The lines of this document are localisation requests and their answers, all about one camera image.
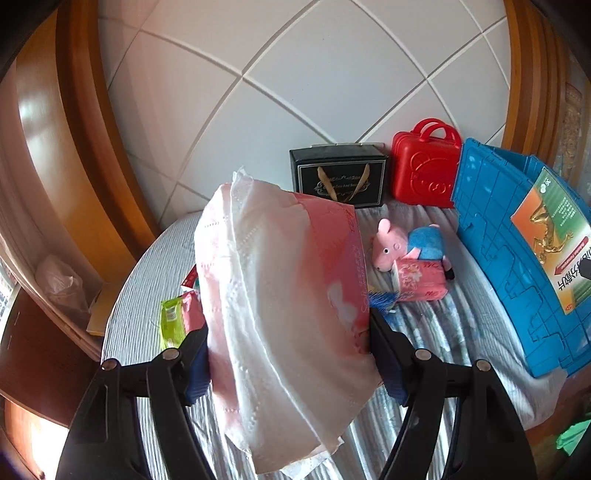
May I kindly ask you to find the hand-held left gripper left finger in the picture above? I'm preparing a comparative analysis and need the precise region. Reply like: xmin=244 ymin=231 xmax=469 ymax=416
xmin=59 ymin=323 xmax=213 ymax=480

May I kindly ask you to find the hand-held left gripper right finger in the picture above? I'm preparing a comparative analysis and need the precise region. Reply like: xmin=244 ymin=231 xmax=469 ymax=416
xmin=368 ymin=308 xmax=536 ymax=480

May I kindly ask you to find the orange green printed box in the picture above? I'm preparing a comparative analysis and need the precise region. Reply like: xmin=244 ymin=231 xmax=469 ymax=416
xmin=510 ymin=166 xmax=591 ymax=315

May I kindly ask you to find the green wet wipe pack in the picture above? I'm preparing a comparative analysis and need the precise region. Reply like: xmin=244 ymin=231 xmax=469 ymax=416
xmin=159 ymin=296 xmax=186 ymax=350

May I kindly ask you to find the pink wet wipe pack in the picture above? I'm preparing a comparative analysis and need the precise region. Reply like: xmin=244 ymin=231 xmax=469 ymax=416
xmin=181 ymin=292 xmax=206 ymax=334

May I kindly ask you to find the blue plastic crate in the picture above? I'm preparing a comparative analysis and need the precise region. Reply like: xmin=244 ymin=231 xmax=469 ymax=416
xmin=455 ymin=137 xmax=591 ymax=379

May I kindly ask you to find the pink floral tissue pack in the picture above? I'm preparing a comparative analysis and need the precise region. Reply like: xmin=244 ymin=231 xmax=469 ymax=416
xmin=396 ymin=258 xmax=451 ymax=302

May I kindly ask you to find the yellowish paper stack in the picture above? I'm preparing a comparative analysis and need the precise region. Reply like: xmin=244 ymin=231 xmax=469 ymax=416
xmin=87 ymin=281 xmax=125 ymax=337

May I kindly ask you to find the pig plush blue body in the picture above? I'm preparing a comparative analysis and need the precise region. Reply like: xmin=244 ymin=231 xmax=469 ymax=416
xmin=373 ymin=218 xmax=455 ymax=281

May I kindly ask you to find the wooden nightstand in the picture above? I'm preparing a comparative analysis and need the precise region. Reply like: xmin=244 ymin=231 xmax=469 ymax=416
xmin=0 ymin=288 xmax=107 ymax=430

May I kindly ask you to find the clear plastic bag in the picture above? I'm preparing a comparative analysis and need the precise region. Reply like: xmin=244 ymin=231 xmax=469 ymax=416
xmin=36 ymin=256 xmax=90 ymax=319

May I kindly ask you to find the green plastic item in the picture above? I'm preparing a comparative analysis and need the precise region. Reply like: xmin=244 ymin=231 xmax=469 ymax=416
xmin=556 ymin=420 xmax=591 ymax=455

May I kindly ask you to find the red toy suitcase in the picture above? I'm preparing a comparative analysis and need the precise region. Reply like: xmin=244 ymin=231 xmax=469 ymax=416
xmin=392 ymin=117 xmax=462 ymax=209

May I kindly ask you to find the black gift box gold ribbon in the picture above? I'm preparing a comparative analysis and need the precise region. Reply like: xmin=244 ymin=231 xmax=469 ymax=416
xmin=289 ymin=143 xmax=387 ymax=209

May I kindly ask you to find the sheer pinkish curtain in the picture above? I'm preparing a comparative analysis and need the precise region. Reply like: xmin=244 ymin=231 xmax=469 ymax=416
xmin=0 ymin=152 xmax=49 ymax=296

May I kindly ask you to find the blue bottle brush white handle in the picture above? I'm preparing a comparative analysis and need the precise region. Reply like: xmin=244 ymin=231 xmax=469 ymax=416
xmin=368 ymin=288 xmax=399 ymax=312

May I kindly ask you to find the wooden headboard frame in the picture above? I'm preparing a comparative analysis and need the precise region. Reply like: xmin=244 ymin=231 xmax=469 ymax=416
xmin=14 ymin=0 xmax=573 ymax=259

